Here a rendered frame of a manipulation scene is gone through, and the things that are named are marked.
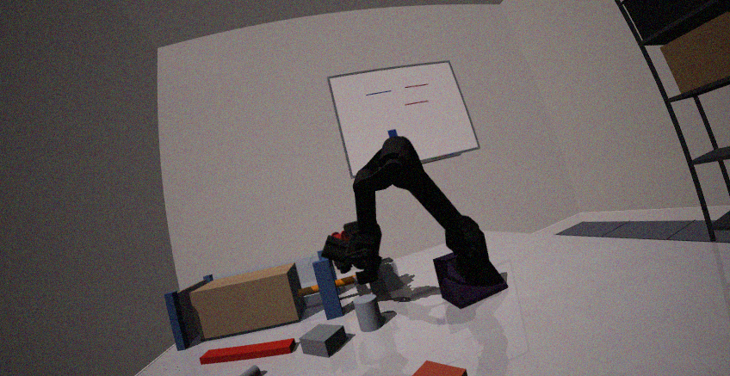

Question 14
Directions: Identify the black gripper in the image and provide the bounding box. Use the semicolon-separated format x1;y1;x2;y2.
343;221;378;285

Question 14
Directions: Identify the red flat bar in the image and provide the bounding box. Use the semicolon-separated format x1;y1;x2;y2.
200;338;296;365

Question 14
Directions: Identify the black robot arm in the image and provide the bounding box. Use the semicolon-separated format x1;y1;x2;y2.
322;136;490;281

